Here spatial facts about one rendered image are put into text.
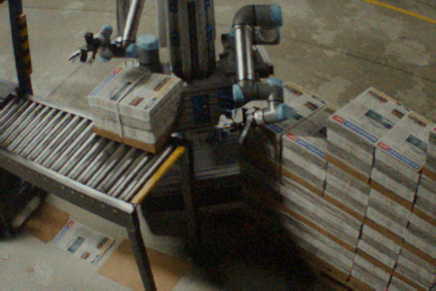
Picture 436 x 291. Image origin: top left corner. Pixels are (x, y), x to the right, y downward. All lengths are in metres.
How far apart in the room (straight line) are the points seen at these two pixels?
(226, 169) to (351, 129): 1.29
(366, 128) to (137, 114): 1.02
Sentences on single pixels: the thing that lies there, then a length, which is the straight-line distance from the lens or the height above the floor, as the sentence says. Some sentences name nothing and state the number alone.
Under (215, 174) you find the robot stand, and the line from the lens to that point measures 3.82.
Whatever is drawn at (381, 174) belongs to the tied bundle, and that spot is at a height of 0.94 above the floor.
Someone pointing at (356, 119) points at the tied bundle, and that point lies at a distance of 2.78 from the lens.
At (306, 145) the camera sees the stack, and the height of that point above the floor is 0.83.
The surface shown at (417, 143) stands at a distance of 2.68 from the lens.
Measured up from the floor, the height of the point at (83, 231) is 0.01.
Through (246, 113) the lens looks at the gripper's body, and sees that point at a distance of 3.06.
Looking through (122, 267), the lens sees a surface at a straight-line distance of 3.61.
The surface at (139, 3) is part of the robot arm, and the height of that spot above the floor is 1.33.
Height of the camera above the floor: 2.64
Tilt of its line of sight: 35 degrees down
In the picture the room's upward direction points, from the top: 4 degrees counter-clockwise
